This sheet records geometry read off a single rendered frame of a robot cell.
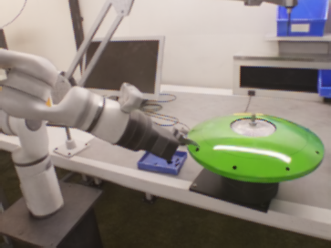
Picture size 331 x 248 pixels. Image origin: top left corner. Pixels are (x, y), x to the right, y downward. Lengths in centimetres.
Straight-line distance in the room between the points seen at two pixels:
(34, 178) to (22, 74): 37
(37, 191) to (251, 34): 123
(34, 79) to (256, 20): 123
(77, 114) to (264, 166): 35
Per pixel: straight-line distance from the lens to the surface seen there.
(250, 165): 52
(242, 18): 150
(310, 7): 145
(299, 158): 57
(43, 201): 79
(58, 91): 89
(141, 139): 47
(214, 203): 70
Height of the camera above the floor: 135
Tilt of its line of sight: 22 degrees down
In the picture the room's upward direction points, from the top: 4 degrees counter-clockwise
